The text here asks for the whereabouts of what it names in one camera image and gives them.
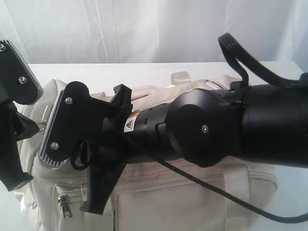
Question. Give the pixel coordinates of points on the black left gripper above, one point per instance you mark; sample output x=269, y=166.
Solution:
x=13, y=127

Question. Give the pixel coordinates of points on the white backdrop curtain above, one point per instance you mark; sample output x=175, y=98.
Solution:
x=153, y=31

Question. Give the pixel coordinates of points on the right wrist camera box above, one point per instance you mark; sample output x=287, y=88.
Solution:
x=76, y=116

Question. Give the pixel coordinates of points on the cream duffel bag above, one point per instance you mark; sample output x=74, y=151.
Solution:
x=148, y=196

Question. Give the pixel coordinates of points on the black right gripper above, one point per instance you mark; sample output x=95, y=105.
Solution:
x=128, y=127

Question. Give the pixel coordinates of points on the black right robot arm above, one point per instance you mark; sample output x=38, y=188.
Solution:
x=263, y=124

